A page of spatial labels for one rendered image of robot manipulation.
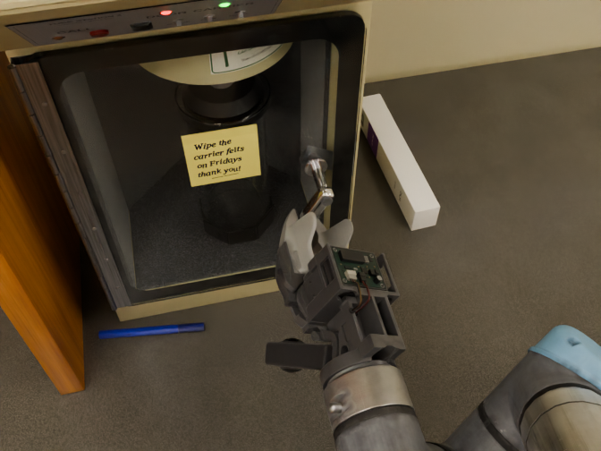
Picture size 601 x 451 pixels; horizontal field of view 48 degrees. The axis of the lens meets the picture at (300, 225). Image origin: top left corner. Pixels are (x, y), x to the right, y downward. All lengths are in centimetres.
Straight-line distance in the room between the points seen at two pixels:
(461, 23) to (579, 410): 87
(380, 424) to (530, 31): 95
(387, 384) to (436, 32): 81
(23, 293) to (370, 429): 37
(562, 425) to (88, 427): 58
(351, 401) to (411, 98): 74
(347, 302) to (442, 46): 76
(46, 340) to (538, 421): 52
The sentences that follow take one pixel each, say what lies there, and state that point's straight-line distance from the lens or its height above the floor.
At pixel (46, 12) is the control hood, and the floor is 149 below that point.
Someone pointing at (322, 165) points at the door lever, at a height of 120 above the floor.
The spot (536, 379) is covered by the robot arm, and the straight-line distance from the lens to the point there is 60.
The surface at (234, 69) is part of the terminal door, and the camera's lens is 63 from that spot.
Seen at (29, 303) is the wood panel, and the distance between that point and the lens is 74.
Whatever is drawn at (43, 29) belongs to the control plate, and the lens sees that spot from 52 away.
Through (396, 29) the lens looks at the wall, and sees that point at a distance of 124.
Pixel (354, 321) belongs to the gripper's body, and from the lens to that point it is 62.
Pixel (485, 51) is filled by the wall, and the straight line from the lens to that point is 135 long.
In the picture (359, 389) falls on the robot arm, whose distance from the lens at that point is 59.
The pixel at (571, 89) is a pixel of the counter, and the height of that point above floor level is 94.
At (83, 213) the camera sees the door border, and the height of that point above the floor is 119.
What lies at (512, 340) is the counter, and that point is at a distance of 95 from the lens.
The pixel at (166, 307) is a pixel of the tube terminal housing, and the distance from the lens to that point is 94.
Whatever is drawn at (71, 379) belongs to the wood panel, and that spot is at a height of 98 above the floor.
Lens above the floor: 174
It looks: 52 degrees down
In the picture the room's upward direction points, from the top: straight up
